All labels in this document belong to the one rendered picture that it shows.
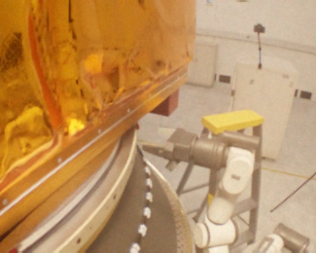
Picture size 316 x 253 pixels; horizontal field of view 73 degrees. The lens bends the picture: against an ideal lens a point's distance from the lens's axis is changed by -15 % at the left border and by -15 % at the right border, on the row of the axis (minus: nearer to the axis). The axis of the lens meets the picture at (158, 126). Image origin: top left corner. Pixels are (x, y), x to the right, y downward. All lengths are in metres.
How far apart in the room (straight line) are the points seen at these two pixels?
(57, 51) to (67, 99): 0.10
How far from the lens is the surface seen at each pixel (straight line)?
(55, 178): 0.56
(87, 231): 0.55
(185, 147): 0.63
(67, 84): 0.48
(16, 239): 0.50
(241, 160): 0.60
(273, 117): 3.79
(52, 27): 0.45
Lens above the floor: 2.11
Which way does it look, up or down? 26 degrees down
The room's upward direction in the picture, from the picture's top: 2 degrees clockwise
